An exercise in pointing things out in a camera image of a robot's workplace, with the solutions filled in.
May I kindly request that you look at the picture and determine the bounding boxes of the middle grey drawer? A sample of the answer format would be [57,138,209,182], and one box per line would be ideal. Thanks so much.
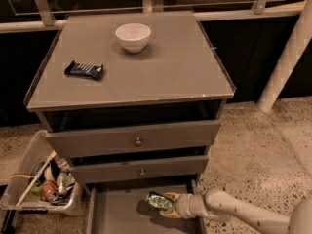
[70,155,209,184]

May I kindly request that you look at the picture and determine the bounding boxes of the grey drawer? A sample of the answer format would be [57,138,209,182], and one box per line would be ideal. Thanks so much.
[46,120,220,158]
[87,176,206,234]
[70,155,209,184]

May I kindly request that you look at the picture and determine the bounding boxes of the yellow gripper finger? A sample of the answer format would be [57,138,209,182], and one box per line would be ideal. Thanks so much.
[165,192,180,201]
[160,210,181,219]

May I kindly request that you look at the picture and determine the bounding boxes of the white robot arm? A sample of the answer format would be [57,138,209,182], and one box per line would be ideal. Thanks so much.
[160,188,312,234]

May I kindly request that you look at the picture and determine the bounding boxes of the metal railing with glass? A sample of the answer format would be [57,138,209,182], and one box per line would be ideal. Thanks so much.
[0,0,308,34]

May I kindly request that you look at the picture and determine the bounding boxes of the white stick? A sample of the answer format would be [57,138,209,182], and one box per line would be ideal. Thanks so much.
[16,150,57,206]

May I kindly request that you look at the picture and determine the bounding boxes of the silver crushed can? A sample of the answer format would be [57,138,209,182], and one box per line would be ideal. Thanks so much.
[57,173,67,196]

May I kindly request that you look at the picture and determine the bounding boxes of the clear plastic bin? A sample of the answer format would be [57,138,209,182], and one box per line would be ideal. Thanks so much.
[1,130,83,215]

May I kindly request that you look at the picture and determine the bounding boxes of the grey drawer cabinet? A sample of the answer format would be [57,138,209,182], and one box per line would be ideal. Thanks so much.
[23,11,236,234]

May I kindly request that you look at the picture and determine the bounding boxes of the bottom grey drawer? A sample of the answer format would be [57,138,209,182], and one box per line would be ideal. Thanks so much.
[87,176,206,234]

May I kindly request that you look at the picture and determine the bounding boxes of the white ceramic bowl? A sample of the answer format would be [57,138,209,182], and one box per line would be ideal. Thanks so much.
[115,23,151,53]

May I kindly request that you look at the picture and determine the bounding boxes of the dark blue snack bar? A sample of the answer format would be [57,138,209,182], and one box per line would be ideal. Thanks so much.
[64,61,103,81]

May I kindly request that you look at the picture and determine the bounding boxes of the crushed green can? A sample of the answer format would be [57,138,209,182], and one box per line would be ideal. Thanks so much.
[146,191,174,211]

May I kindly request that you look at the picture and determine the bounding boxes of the top grey drawer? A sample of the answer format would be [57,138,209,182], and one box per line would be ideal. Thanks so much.
[46,120,220,158]

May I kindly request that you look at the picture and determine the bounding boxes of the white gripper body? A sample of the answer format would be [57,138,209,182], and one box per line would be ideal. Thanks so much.
[175,194,208,219]

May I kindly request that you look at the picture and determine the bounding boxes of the red crushed can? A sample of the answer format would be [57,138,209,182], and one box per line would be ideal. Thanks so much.
[41,180,59,202]

